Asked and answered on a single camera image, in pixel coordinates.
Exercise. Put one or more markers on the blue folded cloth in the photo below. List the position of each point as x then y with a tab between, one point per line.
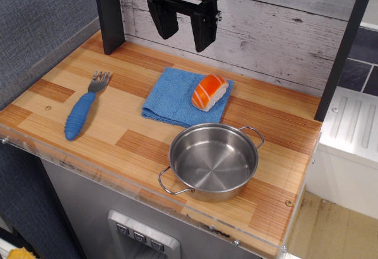
170	100

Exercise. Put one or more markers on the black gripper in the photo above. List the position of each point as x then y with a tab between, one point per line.
204	19

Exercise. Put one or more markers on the yellow object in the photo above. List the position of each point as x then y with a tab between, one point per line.
20	253

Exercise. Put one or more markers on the stainless steel pot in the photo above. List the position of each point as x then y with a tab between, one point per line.
213	162

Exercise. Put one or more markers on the black post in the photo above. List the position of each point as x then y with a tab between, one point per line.
350	33
111	24

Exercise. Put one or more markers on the black left post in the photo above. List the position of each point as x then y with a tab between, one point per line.
111	24

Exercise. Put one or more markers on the silver dispenser panel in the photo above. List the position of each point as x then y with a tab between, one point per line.
134	239

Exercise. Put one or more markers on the white ribbed appliance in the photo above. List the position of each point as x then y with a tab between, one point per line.
344	164

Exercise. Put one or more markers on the black right post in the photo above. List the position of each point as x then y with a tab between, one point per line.
350	33

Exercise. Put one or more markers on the blue handled fork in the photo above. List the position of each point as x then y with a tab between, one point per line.
78	115

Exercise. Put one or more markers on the clear acrylic edge guard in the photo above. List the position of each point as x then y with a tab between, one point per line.
88	192

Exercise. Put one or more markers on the salmon sushi toy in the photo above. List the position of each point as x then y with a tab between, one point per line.
209	91

